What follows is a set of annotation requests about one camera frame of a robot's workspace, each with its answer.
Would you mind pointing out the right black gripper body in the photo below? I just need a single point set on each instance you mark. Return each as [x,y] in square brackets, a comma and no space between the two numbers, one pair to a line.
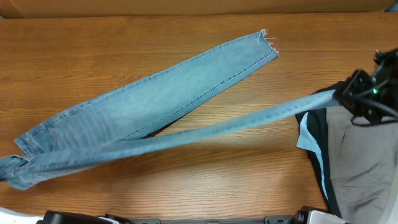
[352,92]

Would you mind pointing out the light blue denim jeans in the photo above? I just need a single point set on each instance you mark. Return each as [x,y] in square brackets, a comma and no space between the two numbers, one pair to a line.
[120,123]

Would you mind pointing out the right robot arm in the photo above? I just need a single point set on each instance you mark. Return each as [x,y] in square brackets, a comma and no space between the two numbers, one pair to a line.
[386,69]

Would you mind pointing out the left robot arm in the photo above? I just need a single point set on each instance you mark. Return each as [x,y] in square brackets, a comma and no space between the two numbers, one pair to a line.
[52,217]

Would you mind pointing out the black garment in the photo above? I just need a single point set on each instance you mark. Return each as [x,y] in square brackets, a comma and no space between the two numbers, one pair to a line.
[319,129]

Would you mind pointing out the grey garment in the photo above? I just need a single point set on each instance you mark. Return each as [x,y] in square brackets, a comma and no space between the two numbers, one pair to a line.
[363,168]

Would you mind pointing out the light blue garment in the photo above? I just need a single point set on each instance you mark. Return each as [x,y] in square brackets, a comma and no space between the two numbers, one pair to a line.
[307,142]

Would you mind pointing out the cardboard panel behind table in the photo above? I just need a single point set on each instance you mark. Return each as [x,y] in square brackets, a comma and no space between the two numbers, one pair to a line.
[88,8]

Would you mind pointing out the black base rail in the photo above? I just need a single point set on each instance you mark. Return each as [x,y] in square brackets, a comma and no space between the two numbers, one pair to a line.
[266,220]

